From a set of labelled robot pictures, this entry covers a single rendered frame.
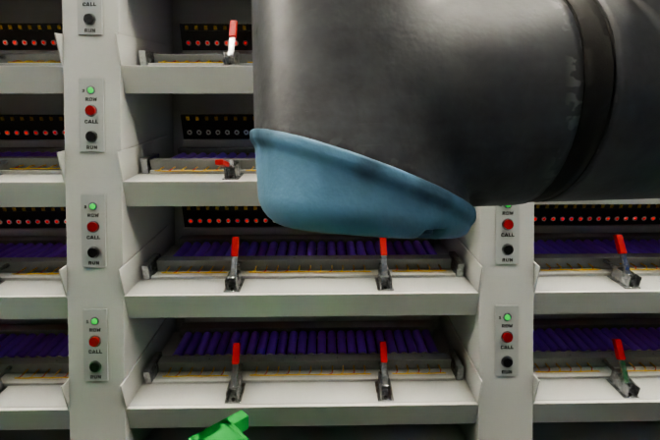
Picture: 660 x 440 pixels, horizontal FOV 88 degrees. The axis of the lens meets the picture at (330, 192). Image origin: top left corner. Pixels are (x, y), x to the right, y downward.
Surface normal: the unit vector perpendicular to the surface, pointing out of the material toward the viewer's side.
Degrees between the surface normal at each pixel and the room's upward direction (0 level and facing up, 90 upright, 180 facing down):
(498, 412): 90
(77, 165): 90
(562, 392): 17
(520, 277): 90
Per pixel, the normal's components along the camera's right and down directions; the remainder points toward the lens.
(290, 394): 0.00, -0.95
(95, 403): 0.01, 0.02
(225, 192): 0.01, 0.31
